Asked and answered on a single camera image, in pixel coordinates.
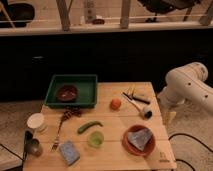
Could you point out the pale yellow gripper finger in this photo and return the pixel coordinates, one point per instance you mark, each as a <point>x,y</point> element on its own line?
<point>168,117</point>

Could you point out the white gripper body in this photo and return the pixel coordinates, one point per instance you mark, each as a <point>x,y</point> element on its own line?
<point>169,99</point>

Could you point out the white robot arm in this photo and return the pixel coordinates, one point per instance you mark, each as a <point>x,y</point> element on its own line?
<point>185,83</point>

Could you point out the green plastic cup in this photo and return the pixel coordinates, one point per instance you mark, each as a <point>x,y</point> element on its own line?
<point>96,139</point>

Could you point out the metal cup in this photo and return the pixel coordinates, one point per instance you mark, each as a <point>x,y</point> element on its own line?
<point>34,147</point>

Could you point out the grey blue cloth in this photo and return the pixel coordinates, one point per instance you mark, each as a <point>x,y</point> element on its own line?
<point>140,138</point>

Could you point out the green plastic tray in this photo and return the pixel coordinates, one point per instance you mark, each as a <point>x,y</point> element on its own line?
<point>86,86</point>

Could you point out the green cucumber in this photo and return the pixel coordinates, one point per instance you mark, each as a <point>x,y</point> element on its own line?
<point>86,126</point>

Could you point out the black office chair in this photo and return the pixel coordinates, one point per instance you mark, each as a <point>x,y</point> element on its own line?
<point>166,6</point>

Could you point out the dark grape bunch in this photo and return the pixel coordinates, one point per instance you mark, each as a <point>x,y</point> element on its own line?
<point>71,112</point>

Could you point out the dark red bowl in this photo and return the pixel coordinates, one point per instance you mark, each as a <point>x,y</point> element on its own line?
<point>67,93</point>

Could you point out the metal fork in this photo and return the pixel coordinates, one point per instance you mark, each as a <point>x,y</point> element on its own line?
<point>57,138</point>

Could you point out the blue sponge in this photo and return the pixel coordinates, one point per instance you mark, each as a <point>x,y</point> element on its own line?
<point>69,152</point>

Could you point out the black chair left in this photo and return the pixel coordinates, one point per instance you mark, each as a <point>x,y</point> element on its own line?
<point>20,13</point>

